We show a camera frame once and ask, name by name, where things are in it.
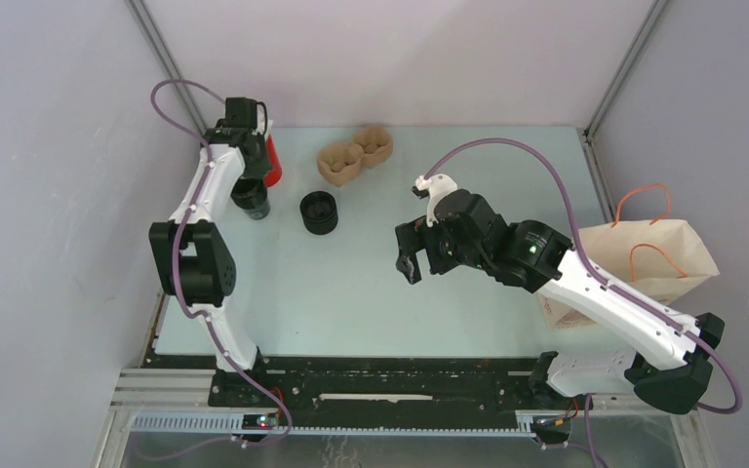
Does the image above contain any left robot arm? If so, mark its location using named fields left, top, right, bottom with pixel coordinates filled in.
left=148, top=97, right=270, bottom=407

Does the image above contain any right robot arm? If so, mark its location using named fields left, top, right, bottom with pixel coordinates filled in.
left=395, top=189, right=724, bottom=414

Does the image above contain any red cylindrical holder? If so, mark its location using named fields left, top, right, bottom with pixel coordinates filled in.
left=263, top=136, right=283, bottom=188

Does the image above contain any stack of black cups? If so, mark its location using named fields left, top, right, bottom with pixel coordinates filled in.
left=230, top=178, right=270, bottom=220

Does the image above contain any brown pulp cup carrier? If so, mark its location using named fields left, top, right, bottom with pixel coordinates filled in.
left=316, top=125, right=394, bottom=187

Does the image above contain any stack of black lids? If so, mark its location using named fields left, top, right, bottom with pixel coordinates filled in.
left=299, top=191, right=338, bottom=235

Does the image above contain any beige paper bag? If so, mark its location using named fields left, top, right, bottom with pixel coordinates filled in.
left=536, top=182, right=721, bottom=331

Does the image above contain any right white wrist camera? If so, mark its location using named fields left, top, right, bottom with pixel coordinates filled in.
left=412, top=175, right=458, bottom=227

